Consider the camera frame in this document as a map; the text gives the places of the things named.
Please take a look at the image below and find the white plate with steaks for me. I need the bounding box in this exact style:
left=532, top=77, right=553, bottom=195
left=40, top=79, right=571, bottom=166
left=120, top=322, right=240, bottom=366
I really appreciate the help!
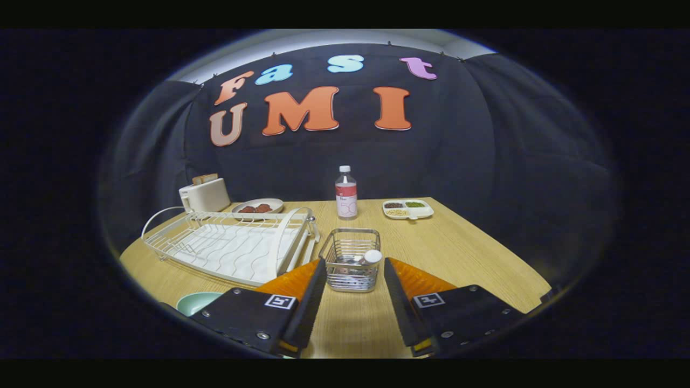
left=231, top=198, right=285, bottom=221

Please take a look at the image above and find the black backdrop cloth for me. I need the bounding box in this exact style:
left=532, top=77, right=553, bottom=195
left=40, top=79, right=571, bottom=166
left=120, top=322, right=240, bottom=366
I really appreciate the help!
left=100, top=43, right=615, bottom=286

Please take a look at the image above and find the white toaster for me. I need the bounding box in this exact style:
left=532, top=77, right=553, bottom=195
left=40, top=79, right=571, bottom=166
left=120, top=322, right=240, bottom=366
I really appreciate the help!
left=179, top=178, right=231, bottom=213

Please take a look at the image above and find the pale green plate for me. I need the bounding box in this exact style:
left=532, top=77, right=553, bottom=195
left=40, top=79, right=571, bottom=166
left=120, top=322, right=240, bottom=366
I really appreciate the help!
left=176, top=292, right=224, bottom=317

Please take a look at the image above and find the white wire dish rack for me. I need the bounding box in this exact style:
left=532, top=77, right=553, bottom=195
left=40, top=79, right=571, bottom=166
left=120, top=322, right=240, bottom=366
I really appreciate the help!
left=141, top=206, right=321, bottom=287

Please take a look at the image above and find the metal wire basket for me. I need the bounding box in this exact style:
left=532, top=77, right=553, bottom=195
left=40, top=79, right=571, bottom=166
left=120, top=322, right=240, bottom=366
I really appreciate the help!
left=319, top=228, right=382, bottom=293

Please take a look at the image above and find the clear bottle with red label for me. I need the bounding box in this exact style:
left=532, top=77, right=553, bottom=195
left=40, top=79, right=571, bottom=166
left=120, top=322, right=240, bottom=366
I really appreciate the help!
left=335, top=165, right=358, bottom=220

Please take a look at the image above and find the white divided dish of beans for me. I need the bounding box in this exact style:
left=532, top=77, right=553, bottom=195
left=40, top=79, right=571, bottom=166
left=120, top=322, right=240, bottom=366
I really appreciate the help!
left=382, top=199, right=434, bottom=220

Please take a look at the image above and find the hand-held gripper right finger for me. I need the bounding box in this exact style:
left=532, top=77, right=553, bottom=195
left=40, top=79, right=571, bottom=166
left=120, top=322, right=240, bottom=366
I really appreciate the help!
left=383, top=258, right=526, bottom=357

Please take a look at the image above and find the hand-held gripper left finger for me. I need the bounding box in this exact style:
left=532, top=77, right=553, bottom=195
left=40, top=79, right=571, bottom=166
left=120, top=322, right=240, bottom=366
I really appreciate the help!
left=189, top=258, right=328, bottom=357

